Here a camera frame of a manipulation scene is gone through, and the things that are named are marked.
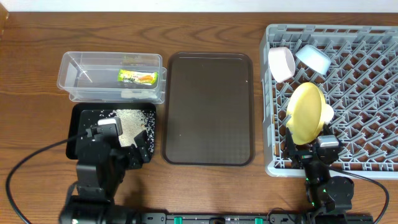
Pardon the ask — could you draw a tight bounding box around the white green cup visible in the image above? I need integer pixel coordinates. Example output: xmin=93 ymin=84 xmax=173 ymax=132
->
xmin=323 ymin=105 xmax=335 ymax=124

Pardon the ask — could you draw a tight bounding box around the white rice pile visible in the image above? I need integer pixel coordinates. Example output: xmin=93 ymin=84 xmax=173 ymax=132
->
xmin=97 ymin=109 xmax=156 ymax=155

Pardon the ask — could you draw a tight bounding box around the yellow plate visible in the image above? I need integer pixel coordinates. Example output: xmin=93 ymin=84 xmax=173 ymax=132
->
xmin=286 ymin=82 xmax=326 ymax=145

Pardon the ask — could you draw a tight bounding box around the white tissue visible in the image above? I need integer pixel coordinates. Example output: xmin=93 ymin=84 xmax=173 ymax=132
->
xmin=121 ymin=89 xmax=157 ymax=100

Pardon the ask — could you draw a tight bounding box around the green snack wrapper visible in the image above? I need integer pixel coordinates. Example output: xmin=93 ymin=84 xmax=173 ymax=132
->
xmin=117 ymin=70 xmax=159 ymax=85

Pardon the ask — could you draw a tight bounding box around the light blue bowl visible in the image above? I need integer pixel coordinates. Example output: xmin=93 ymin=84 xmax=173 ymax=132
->
xmin=295 ymin=44 xmax=331 ymax=75

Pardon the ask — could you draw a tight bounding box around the wooden chopstick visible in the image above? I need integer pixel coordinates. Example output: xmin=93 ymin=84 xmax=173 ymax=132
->
xmin=271 ymin=114 xmax=276 ymax=156

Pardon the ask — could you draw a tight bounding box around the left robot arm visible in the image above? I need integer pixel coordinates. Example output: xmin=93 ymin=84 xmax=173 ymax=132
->
xmin=58 ymin=128 xmax=151 ymax=224

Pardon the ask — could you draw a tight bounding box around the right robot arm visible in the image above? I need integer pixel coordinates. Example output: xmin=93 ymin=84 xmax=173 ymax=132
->
xmin=283 ymin=125 xmax=354 ymax=223

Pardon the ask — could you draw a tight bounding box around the grey dishwasher rack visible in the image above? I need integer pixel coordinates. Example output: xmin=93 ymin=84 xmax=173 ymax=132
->
xmin=259 ymin=24 xmax=397 ymax=180

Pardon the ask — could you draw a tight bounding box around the black tray bin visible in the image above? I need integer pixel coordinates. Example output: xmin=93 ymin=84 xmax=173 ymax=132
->
xmin=66 ymin=103 xmax=156 ymax=172

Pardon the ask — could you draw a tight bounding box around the dark brown serving tray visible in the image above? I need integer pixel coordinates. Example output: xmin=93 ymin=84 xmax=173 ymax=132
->
xmin=162 ymin=52 xmax=255 ymax=167

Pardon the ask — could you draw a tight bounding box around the clear plastic bin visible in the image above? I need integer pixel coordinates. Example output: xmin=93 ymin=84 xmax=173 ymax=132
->
xmin=57 ymin=52 xmax=167 ymax=104

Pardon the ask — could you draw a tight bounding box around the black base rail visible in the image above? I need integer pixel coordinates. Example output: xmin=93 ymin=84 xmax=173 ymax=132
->
xmin=133 ymin=212 xmax=374 ymax=224

